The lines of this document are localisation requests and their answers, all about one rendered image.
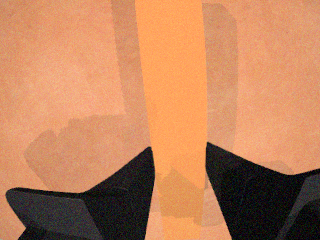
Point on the orange bar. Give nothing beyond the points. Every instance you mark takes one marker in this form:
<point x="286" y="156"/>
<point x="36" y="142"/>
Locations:
<point x="172" y="53"/>

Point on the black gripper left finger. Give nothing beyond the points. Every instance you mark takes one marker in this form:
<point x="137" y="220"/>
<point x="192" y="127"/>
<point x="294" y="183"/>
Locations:
<point x="115" y="209"/>

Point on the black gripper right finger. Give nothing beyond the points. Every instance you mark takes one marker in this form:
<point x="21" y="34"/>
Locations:
<point x="257" y="203"/>

